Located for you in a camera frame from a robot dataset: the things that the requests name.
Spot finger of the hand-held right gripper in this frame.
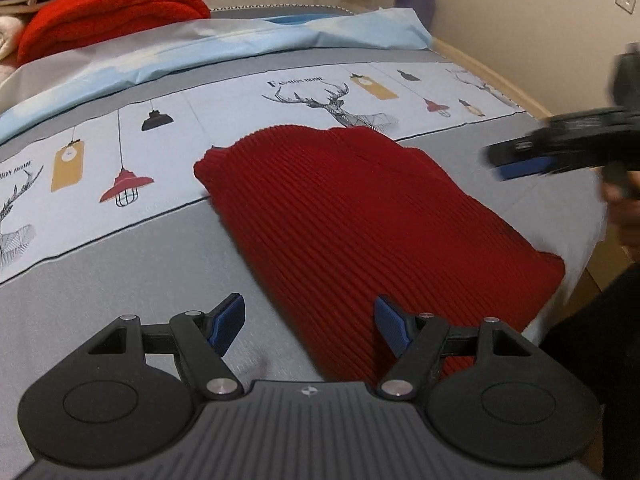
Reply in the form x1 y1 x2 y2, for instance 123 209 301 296
484 134 551 167
492 156 559 182

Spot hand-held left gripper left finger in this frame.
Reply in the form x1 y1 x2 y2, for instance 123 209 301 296
85 292 247 402

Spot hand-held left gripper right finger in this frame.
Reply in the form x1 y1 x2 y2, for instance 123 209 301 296
374 295 532 402

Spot red ribbed knit sweater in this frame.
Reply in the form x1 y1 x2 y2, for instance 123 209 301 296
193 124 567 386

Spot person's right hand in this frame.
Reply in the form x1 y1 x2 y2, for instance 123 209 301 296
600 170 640 248

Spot grey printed bed sheet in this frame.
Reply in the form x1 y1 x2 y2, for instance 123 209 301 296
0 45 608 476

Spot purple box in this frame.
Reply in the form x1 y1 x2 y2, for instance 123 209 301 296
394 0 439 37

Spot person's dark clothing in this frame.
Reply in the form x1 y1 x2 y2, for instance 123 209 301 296
539 242 640 480

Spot light blue quilt cover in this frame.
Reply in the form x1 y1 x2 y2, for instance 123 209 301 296
0 7 433 147

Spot red folded blanket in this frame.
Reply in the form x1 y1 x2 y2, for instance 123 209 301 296
16 0 212 67

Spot beige folded cloth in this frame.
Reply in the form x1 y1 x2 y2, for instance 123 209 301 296
0 14 27 67

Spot wooden bed frame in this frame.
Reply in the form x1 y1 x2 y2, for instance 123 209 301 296
429 36 632 311

